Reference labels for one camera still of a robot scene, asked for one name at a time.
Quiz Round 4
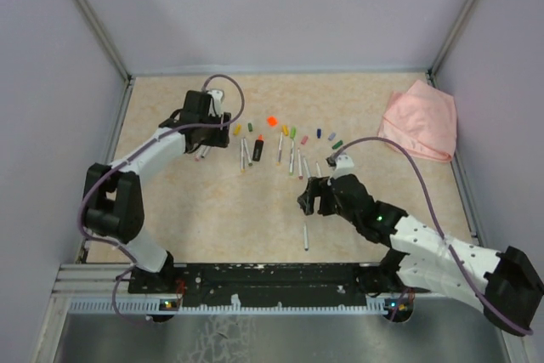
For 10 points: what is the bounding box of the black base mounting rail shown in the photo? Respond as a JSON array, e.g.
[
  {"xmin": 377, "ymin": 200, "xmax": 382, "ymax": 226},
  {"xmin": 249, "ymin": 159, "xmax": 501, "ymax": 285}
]
[{"xmin": 128, "ymin": 263, "xmax": 404, "ymax": 309}]

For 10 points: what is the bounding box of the lilac cap paint marker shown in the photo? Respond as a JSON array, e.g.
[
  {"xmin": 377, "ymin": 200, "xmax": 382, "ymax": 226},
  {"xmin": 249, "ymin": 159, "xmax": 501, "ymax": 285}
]
[{"xmin": 315, "ymin": 162, "xmax": 322, "ymax": 178}]

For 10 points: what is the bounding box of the lime cap white marker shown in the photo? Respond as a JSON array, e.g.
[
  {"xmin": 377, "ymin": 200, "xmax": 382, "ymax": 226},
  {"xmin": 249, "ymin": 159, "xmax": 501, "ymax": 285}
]
[{"xmin": 289, "ymin": 138, "xmax": 295, "ymax": 176}]

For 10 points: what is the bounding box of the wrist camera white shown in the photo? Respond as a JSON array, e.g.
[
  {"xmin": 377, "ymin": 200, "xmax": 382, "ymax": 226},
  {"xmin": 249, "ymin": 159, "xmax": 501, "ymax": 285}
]
[
  {"xmin": 326, "ymin": 153, "xmax": 354, "ymax": 179},
  {"xmin": 207, "ymin": 89, "xmax": 224, "ymax": 116}
]

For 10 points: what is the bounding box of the yellow marker pen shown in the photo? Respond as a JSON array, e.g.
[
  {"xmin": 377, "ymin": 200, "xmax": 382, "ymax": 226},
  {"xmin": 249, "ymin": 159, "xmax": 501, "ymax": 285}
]
[{"xmin": 276, "ymin": 132, "xmax": 284, "ymax": 166}]

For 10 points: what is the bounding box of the blue cap white marker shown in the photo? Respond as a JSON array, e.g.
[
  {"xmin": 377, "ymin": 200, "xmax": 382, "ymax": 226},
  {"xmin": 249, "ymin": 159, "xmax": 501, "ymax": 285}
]
[{"xmin": 302, "ymin": 156, "xmax": 312, "ymax": 179}]

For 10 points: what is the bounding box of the grey slotted cable duct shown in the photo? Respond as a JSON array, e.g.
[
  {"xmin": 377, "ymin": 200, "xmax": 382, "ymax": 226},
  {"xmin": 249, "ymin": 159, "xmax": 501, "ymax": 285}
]
[{"xmin": 67, "ymin": 297, "xmax": 403, "ymax": 314}]

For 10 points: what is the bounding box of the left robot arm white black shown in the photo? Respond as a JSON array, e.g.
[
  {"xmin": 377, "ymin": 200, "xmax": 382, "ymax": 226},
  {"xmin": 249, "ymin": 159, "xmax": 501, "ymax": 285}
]
[{"xmin": 80, "ymin": 89, "xmax": 231, "ymax": 292}]

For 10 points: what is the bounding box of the dark green marker cap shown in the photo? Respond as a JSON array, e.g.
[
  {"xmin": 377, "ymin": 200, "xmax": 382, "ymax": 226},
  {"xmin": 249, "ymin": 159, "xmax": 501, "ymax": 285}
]
[{"xmin": 332, "ymin": 140, "xmax": 343, "ymax": 150}]

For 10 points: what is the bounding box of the purple cable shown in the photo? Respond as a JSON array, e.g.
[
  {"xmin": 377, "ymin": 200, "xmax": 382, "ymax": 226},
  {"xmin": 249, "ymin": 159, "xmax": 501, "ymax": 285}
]
[
  {"xmin": 76, "ymin": 73, "xmax": 247, "ymax": 324},
  {"xmin": 326, "ymin": 136, "xmax": 535, "ymax": 336}
]

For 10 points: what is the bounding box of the black cap white marker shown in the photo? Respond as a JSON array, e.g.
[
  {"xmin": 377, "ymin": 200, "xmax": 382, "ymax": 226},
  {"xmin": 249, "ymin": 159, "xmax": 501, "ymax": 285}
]
[{"xmin": 201, "ymin": 146, "xmax": 212, "ymax": 159}]

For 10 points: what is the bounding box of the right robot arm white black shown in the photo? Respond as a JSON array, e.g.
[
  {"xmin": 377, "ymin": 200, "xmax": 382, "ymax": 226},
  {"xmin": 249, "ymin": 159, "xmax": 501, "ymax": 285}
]
[{"xmin": 297, "ymin": 174, "xmax": 543, "ymax": 337}]

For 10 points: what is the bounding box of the black orange highlighter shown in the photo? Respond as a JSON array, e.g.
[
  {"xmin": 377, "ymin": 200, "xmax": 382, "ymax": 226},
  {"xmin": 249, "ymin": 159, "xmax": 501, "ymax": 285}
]
[{"xmin": 252, "ymin": 134, "xmax": 264, "ymax": 162}]

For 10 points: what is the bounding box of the pink cap paint marker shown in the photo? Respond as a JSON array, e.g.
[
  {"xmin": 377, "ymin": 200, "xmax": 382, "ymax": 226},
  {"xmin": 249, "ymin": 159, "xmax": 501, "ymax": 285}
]
[{"xmin": 297, "ymin": 148, "xmax": 303, "ymax": 180}]

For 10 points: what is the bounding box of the pink cloth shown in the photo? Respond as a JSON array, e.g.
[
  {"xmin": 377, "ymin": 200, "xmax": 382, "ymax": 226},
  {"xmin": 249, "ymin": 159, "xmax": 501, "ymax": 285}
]
[{"xmin": 377, "ymin": 80, "xmax": 457, "ymax": 163}]

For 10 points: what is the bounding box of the green cap white marker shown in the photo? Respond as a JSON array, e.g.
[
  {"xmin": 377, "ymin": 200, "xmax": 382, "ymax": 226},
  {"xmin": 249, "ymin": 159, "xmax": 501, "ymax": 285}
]
[{"xmin": 242, "ymin": 138, "xmax": 252, "ymax": 167}]

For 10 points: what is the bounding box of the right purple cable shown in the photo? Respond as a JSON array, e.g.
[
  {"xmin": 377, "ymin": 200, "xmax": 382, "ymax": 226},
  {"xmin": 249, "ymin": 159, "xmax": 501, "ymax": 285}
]
[{"xmin": 326, "ymin": 136, "xmax": 535, "ymax": 336}]

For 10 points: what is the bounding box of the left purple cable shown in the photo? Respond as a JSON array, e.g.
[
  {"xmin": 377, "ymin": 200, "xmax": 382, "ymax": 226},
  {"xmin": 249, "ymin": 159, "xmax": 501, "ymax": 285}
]
[{"xmin": 76, "ymin": 73, "xmax": 247, "ymax": 324}]

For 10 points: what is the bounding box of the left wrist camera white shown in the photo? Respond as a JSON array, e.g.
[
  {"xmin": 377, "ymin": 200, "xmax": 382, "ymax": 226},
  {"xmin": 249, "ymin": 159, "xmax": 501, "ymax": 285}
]
[{"xmin": 207, "ymin": 89, "xmax": 224, "ymax": 116}]

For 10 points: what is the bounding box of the orange highlighter cap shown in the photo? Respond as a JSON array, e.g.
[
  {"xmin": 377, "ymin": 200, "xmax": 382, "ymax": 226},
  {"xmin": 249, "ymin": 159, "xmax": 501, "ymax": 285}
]
[{"xmin": 267, "ymin": 116, "xmax": 278, "ymax": 127}]

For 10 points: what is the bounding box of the small blue cap marker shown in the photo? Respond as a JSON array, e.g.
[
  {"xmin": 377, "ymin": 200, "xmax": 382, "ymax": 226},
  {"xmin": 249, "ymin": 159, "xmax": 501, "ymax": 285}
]
[{"xmin": 303, "ymin": 223, "xmax": 309, "ymax": 252}]

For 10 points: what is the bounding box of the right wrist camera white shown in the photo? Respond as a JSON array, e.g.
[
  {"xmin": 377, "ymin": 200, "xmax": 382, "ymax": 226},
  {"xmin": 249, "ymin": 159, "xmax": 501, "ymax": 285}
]
[{"xmin": 326, "ymin": 153, "xmax": 354, "ymax": 179}]

